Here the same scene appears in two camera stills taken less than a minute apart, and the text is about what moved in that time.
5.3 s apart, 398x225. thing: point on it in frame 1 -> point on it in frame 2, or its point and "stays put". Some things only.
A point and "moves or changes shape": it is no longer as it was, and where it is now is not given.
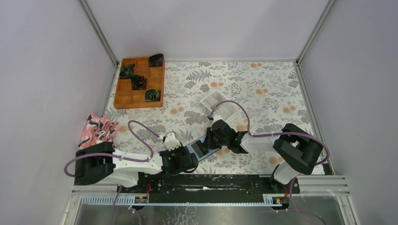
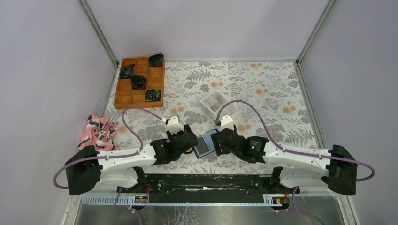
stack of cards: (210, 101) stays put
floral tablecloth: (269, 96) stays put
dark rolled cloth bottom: (152, 94) stays put
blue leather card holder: (210, 153) moves or changes shape
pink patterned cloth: (97, 129) stays put
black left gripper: (179, 149) -> (187, 129)
